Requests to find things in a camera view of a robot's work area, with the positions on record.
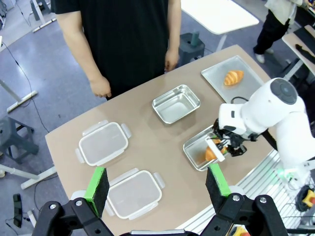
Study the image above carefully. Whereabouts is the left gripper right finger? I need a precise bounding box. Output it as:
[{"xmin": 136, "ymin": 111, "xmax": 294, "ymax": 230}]
[{"xmin": 199, "ymin": 163, "xmax": 288, "ymax": 236}]

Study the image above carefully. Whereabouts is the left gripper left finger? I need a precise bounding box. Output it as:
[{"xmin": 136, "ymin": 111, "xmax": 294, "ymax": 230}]
[{"xmin": 31, "ymin": 166, "xmax": 111, "ymax": 236}]

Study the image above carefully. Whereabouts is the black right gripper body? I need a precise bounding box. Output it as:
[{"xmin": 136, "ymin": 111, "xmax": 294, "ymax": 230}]
[{"xmin": 213, "ymin": 118, "xmax": 248, "ymax": 158}]

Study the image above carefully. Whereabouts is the golden croissant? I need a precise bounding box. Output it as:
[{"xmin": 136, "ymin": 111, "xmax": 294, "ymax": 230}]
[
  {"xmin": 204, "ymin": 139, "xmax": 224, "ymax": 162},
  {"xmin": 223, "ymin": 70, "xmax": 245, "ymax": 86}
]

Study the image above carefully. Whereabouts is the clear plastic clip lid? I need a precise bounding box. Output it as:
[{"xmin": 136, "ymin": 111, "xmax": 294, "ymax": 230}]
[
  {"xmin": 75, "ymin": 119, "xmax": 132, "ymax": 167},
  {"xmin": 104, "ymin": 168, "xmax": 165, "ymax": 220}
]

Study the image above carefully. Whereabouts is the steel rectangular container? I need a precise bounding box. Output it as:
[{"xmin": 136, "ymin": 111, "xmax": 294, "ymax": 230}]
[
  {"xmin": 152, "ymin": 84, "xmax": 201, "ymax": 124},
  {"xmin": 183, "ymin": 124, "xmax": 222, "ymax": 172}
]

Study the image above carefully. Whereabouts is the aluminium rail robot base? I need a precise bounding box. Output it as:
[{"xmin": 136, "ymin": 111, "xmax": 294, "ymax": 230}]
[{"xmin": 177, "ymin": 148, "xmax": 315, "ymax": 236}]

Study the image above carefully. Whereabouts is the person's left forearm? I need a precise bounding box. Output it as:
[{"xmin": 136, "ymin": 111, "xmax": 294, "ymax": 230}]
[{"xmin": 168, "ymin": 0, "xmax": 182, "ymax": 52}]

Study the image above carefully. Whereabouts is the person's right forearm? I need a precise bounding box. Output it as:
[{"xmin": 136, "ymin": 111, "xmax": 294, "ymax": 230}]
[{"xmin": 56, "ymin": 12, "xmax": 106, "ymax": 83}]

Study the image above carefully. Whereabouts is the person's left hand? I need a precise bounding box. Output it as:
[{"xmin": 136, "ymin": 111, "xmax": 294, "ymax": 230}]
[{"xmin": 164, "ymin": 48, "xmax": 180, "ymax": 73}]

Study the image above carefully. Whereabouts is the person's right hand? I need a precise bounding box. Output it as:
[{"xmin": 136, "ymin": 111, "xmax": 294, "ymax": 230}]
[{"xmin": 89, "ymin": 74, "xmax": 112, "ymax": 99}]

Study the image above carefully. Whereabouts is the yellow red emergency stop button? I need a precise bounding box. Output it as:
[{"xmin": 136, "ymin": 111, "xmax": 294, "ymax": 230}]
[
  {"xmin": 231, "ymin": 226, "xmax": 248, "ymax": 236},
  {"xmin": 302, "ymin": 189, "xmax": 315, "ymax": 207}
]

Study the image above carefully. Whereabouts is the perforated metal baking tray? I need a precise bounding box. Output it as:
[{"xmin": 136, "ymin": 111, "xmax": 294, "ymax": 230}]
[{"xmin": 201, "ymin": 55, "xmax": 265, "ymax": 104}]

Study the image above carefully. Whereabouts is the black power strip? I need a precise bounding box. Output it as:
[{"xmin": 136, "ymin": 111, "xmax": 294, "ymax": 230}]
[{"xmin": 12, "ymin": 193, "xmax": 23, "ymax": 228}]

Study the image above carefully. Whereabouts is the dark grey plastic stool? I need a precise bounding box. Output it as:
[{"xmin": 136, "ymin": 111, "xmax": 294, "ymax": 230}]
[
  {"xmin": 0, "ymin": 116, "xmax": 39, "ymax": 165},
  {"xmin": 178, "ymin": 32, "xmax": 205, "ymax": 61}
]

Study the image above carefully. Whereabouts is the dark green bottle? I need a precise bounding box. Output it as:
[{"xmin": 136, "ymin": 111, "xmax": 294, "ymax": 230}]
[{"xmin": 191, "ymin": 29, "xmax": 200, "ymax": 47}]

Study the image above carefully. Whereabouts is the bystander in white shirt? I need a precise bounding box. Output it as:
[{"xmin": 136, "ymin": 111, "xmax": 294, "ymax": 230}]
[{"xmin": 253, "ymin": 0, "xmax": 305, "ymax": 64}]

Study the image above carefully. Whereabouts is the light wooden desk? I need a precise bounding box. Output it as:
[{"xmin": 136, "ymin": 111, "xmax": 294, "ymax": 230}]
[{"xmin": 282, "ymin": 24, "xmax": 315, "ymax": 64}]

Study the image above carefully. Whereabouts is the large white table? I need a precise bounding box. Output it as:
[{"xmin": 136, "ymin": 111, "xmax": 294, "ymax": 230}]
[{"xmin": 181, "ymin": 0, "xmax": 260, "ymax": 52}]

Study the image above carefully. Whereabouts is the person in black T-shirt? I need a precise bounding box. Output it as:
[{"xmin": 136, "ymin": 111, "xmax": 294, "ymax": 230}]
[{"xmin": 50, "ymin": 0, "xmax": 183, "ymax": 100}]

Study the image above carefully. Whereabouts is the white table leg frame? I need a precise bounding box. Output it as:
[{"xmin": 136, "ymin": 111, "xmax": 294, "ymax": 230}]
[
  {"xmin": 0, "ymin": 163, "xmax": 59, "ymax": 190},
  {"xmin": 0, "ymin": 78, "xmax": 38, "ymax": 114},
  {"xmin": 29, "ymin": 0, "xmax": 57, "ymax": 33}
]

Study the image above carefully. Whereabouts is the black cable bundle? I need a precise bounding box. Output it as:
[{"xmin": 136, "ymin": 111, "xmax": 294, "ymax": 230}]
[{"xmin": 280, "ymin": 184, "xmax": 315, "ymax": 231}]

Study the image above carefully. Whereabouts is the thin black floor cable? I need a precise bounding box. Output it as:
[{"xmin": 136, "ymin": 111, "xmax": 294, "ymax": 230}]
[{"xmin": 1, "ymin": 41, "xmax": 50, "ymax": 133}]

